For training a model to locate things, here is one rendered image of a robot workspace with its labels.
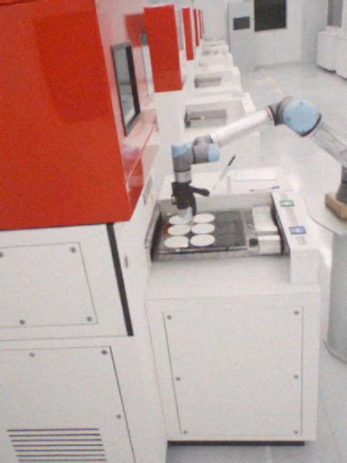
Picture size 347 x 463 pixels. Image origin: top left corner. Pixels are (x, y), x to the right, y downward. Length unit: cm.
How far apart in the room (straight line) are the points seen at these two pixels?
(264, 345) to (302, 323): 17
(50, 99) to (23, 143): 14
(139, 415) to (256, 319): 54
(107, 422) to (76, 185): 92
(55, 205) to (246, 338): 87
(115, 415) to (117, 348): 31
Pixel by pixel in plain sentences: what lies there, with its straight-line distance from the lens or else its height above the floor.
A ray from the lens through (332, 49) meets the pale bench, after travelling 1238.
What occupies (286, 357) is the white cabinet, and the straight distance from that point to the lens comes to 178.
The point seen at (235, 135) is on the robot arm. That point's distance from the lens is 192.
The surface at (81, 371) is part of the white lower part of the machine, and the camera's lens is 161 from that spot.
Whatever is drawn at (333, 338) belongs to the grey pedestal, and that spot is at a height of 9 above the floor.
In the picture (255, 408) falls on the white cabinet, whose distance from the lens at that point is 196.
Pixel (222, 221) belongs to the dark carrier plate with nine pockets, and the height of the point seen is 90.
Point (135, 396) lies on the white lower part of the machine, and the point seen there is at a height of 55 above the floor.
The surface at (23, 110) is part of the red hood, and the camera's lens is 123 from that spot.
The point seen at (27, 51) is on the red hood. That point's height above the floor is 169.
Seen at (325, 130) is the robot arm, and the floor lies 126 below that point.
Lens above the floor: 173
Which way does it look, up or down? 26 degrees down
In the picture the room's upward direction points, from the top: 7 degrees counter-clockwise
